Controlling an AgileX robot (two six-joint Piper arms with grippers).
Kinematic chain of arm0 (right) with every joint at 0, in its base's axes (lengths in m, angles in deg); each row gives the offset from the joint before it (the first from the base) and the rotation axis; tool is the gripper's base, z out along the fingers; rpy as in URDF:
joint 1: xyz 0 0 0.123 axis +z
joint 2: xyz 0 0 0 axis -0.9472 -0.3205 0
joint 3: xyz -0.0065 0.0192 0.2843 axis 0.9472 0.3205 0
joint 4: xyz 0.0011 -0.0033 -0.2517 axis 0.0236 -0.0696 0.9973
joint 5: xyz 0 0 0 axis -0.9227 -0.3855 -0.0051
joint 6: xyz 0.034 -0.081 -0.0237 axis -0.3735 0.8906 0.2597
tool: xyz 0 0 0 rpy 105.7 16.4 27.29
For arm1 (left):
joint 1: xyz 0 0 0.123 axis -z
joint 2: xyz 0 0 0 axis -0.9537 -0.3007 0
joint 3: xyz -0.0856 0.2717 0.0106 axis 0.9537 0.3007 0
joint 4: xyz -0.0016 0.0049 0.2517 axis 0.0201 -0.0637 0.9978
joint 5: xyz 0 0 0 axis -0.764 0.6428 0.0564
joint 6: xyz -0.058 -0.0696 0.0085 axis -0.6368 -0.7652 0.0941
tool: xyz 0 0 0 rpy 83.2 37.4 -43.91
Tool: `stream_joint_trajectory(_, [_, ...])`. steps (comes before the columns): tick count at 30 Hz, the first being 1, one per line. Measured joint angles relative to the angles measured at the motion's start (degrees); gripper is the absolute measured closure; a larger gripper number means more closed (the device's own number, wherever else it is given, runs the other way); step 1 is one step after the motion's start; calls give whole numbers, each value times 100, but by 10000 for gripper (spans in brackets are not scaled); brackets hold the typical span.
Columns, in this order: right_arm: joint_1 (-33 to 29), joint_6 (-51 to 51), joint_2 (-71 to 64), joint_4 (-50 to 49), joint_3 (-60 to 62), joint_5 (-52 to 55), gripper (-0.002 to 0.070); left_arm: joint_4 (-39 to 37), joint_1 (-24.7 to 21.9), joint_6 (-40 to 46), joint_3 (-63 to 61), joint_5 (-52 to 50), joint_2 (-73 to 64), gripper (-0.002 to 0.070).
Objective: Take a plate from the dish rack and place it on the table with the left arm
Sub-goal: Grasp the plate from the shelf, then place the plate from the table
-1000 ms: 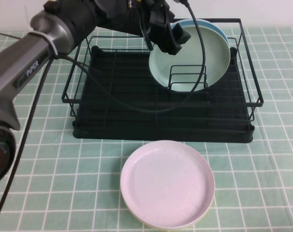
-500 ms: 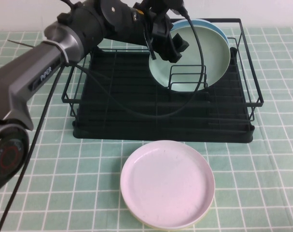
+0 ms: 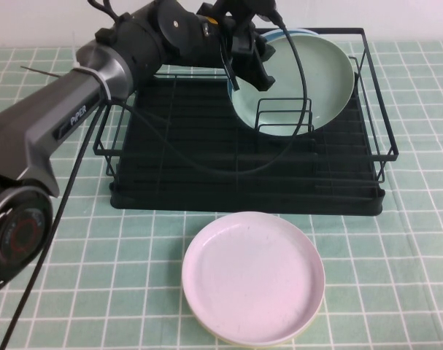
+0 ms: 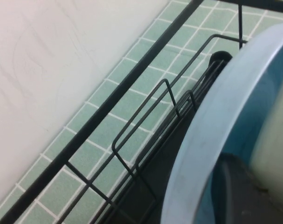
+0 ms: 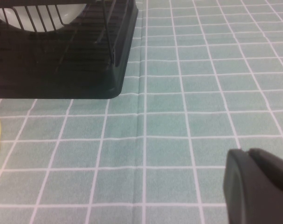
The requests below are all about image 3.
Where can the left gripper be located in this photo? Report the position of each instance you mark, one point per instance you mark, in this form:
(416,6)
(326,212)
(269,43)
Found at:
(243,36)

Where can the light green plate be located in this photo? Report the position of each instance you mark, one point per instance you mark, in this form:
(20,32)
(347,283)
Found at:
(316,80)

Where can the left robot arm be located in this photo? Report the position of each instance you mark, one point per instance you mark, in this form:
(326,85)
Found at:
(60,105)

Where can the black dish drying rack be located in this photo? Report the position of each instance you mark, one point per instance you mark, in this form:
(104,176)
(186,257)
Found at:
(192,189)

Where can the pink plate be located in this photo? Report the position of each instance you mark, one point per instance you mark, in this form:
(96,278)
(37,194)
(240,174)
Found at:
(250,277)

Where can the yellow plate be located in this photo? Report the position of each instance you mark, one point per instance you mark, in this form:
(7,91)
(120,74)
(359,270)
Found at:
(235,346)

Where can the white zip tie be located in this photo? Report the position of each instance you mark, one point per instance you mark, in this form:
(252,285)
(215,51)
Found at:
(100,82)

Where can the green checked tablecloth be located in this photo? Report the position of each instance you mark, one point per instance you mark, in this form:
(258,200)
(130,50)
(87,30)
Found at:
(389,255)

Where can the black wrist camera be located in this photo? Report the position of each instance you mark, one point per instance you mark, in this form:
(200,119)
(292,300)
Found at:
(243,7)

